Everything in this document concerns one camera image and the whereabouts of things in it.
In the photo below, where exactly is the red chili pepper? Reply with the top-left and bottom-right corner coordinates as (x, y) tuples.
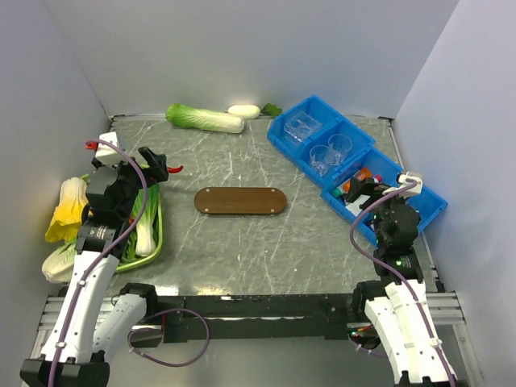
(167, 165), (184, 174)

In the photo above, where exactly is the pale green cabbage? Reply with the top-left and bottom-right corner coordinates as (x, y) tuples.
(41, 239), (77, 284)

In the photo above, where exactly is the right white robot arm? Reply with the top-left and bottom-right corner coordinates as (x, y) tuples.
(345, 173), (467, 386)

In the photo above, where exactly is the bok choy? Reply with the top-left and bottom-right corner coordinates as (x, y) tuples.
(131, 184), (160, 257)

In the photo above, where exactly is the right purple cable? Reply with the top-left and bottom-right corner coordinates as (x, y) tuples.
(348, 179), (459, 387)

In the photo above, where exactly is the green plastic basket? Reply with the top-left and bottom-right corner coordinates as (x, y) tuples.
(78, 173), (164, 275)

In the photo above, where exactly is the clear acrylic toothbrush holder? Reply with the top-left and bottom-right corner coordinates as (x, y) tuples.
(284, 111), (322, 142)

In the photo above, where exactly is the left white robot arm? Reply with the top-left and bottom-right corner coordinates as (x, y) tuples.
(20, 147), (169, 386)

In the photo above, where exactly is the orange toothpaste tube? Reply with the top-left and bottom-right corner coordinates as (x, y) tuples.
(353, 167), (372, 181)

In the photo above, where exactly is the brown oval wooden tray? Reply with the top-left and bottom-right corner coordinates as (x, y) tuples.
(194, 187), (287, 215)

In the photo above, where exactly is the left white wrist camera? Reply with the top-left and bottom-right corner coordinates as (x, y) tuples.
(85, 131), (125, 165)

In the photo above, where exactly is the black base frame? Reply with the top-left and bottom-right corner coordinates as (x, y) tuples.
(135, 293), (370, 343)

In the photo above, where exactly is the yellow white cabbage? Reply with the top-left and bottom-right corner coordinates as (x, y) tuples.
(44, 177), (88, 243)

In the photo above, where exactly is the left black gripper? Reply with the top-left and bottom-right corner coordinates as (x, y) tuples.
(105, 146), (167, 218)

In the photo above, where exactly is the white radish with leaves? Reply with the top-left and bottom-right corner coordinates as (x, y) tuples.
(227, 103), (283, 119)

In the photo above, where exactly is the green napa cabbage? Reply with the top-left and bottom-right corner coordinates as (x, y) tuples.
(165, 103), (245, 134)

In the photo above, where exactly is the blue compartment bin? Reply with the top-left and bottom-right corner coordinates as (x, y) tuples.
(266, 94), (448, 245)

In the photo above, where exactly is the clear plastic cup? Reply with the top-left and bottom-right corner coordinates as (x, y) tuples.
(310, 145), (332, 177)
(327, 134), (352, 166)

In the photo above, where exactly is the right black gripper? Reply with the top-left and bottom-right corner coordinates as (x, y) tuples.
(345, 176), (407, 247)

